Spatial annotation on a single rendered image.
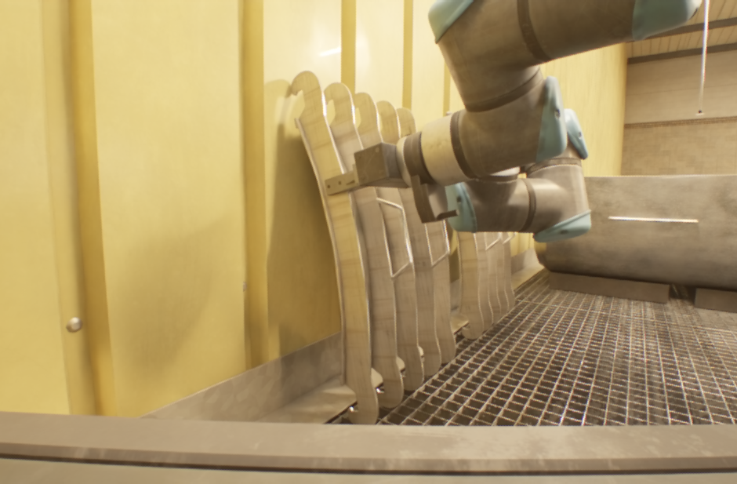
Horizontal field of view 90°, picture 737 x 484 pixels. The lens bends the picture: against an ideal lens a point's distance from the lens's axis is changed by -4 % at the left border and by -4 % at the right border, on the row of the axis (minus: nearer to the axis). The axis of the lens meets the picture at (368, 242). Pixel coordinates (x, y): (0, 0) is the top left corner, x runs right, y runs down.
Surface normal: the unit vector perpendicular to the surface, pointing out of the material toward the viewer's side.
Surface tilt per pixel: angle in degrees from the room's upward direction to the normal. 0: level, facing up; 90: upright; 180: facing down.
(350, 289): 90
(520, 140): 120
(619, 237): 88
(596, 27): 150
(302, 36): 90
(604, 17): 137
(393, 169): 77
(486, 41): 126
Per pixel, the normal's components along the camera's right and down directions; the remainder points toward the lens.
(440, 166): -0.40, 0.58
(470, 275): -0.58, 0.09
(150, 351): 0.82, 0.07
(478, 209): 0.10, 0.27
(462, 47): -0.59, 0.68
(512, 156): -0.22, 0.82
